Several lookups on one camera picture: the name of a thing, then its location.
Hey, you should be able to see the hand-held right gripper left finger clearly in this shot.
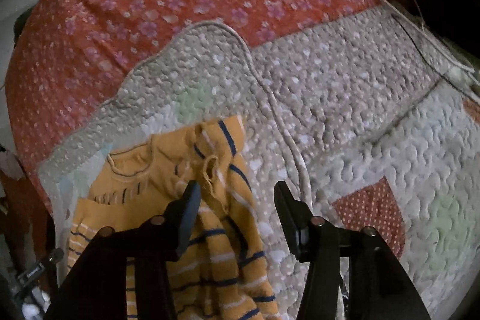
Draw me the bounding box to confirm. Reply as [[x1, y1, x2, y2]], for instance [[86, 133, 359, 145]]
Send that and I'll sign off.
[[43, 181, 202, 320]]

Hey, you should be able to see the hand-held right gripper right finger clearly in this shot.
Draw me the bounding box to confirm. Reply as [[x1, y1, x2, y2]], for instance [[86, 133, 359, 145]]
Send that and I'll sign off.
[[274, 181, 432, 320]]

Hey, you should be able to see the yellow striped sweater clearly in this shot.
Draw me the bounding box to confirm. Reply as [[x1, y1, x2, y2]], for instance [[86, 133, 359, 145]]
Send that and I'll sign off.
[[65, 115, 281, 320]]

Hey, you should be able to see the white quilted blanket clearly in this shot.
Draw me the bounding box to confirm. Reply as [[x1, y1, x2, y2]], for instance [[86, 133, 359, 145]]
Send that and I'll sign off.
[[37, 3, 480, 320]]

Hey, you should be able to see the white crumpled cloth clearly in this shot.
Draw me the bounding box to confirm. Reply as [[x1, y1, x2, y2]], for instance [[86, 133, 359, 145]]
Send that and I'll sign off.
[[0, 147, 24, 181]]

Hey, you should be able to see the red floral bed sheet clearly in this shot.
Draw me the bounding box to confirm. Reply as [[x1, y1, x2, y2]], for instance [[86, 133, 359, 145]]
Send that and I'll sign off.
[[7, 0, 380, 216]]

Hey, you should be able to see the black cable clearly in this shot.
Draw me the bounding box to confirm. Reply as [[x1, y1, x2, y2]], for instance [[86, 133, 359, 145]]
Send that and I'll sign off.
[[391, 13, 444, 77]]

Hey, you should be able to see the white cable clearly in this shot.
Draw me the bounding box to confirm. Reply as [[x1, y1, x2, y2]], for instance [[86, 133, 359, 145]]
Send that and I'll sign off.
[[354, 0, 478, 74]]

